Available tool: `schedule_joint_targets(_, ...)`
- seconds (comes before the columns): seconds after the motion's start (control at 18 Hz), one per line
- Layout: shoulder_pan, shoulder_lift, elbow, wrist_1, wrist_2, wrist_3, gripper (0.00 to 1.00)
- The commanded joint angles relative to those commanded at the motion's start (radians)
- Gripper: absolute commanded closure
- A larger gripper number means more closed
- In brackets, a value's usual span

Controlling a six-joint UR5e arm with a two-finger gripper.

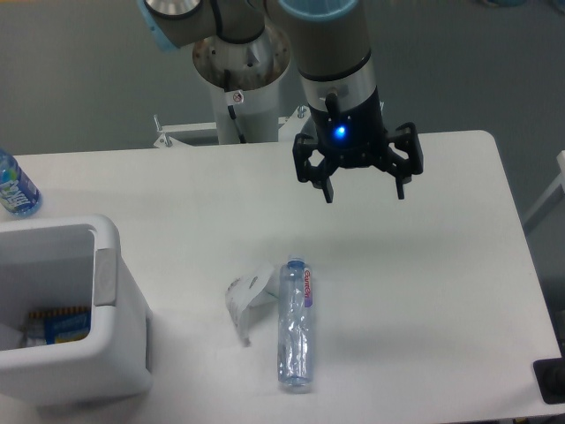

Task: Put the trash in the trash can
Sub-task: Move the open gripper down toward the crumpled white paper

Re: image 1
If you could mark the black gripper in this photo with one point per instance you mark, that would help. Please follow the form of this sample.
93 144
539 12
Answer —
357 139

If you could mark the crushed clear plastic bottle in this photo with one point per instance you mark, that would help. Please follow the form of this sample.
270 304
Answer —
296 326

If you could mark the white trash can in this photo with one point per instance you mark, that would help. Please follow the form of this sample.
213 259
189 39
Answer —
52 263

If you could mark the blue yellow snack packet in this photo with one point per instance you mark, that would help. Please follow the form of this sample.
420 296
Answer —
56 326

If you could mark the blue labelled water bottle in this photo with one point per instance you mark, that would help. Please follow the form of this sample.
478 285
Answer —
19 195

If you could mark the white frame at right edge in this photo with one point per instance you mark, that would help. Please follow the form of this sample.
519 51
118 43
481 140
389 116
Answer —
547 201

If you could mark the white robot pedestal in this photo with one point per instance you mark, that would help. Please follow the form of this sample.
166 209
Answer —
244 84

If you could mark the black device at table edge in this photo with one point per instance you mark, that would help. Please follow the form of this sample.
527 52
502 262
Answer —
550 377

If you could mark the white pedestal base frame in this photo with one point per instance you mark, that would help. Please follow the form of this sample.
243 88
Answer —
205 134

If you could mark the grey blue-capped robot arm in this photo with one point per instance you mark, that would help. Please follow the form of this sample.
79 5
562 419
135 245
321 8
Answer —
329 42

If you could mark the white paper wrapper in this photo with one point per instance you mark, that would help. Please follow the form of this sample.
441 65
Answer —
255 289

